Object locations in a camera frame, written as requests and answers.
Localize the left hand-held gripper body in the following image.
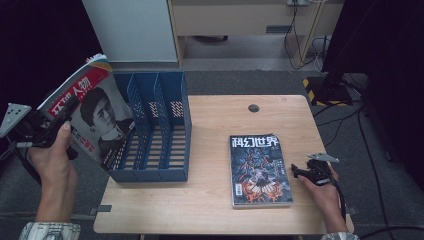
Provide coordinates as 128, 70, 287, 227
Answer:
0, 103, 66, 149

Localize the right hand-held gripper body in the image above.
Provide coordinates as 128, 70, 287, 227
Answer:
306, 152, 340, 187

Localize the portrait cover magazine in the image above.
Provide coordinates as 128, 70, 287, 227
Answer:
37, 53, 136, 171

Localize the dark illustrated magazine white spine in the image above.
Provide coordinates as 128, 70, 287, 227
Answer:
229, 133, 294, 209

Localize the blue file rack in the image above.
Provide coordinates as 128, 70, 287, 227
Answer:
106, 70, 193, 183

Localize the person's right hand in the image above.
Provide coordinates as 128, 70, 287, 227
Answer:
297, 164, 347, 222

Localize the person's left hand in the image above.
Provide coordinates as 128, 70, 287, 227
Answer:
26, 120, 79, 201

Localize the person's right sleeve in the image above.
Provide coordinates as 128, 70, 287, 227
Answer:
320, 231, 361, 240

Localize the person's sleeve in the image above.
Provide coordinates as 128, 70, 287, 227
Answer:
320, 231, 361, 240
18, 221, 82, 240

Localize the black curtain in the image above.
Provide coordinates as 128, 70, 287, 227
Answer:
321, 0, 424, 191
0, 0, 111, 174

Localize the striped black stand base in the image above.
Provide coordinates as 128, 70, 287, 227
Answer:
302, 75, 354, 108

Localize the white cabinet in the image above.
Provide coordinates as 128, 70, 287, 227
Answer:
81, 0, 179, 64

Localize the person's left sleeve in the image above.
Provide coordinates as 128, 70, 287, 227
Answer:
18, 221, 82, 240

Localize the wooden desk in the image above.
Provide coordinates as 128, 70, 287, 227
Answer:
166, 0, 345, 68

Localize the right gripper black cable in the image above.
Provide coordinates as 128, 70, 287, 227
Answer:
333, 176, 348, 222

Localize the long black floor cable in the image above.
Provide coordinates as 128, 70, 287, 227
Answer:
354, 106, 424, 240

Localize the white floor cable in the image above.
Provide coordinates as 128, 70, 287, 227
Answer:
311, 35, 332, 73

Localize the black socket cable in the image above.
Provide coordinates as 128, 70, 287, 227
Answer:
283, 0, 331, 71

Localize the grey desk handle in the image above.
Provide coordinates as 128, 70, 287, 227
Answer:
265, 24, 293, 34

